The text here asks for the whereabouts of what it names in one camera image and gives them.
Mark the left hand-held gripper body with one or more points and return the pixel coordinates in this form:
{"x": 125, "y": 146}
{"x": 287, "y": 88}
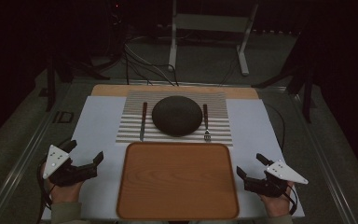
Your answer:
{"x": 55, "y": 159}

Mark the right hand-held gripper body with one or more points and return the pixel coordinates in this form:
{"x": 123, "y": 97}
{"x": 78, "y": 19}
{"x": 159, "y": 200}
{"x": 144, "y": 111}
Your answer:
{"x": 284, "y": 172}

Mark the person's right hand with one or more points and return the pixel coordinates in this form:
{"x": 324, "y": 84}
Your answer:
{"x": 278, "y": 205}

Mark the person's left hand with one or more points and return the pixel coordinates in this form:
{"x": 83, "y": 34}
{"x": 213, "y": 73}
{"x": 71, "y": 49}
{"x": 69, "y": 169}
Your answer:
{"x": 65, "y": 193}

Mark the white board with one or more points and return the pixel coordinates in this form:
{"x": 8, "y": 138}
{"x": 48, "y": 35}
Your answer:
{"x": 101, "y": 124}

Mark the striped placemat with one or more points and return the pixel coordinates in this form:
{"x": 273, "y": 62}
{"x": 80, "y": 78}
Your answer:
{"x": 130, "y": 124}

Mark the black stand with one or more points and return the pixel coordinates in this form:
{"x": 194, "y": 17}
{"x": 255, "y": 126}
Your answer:
{"x": 306, "y": 93}
{"x": 51, "y": 87}

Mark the wooden tray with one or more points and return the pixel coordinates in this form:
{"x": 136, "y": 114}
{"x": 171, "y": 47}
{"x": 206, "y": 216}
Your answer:
{"x": 177, "y": 182}

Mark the wooden table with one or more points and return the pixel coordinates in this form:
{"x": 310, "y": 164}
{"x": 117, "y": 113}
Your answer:
{"x": 112, "y": 90}

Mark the dark round plate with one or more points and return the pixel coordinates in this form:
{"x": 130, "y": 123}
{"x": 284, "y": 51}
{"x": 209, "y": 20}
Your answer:
{"x": 177, "y": 115}

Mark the white metal stand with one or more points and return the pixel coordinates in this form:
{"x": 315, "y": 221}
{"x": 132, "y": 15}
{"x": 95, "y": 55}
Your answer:
{"x": 211, "y": 22}

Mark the black floor bracket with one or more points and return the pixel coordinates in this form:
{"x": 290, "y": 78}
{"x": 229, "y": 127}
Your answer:
{"x": 63, "y": 117}

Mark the metal floor rail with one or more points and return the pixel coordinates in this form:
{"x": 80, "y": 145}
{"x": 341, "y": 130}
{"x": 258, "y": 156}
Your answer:
{"x": 18, "y": 169}
{"x": 321, "y": 161}

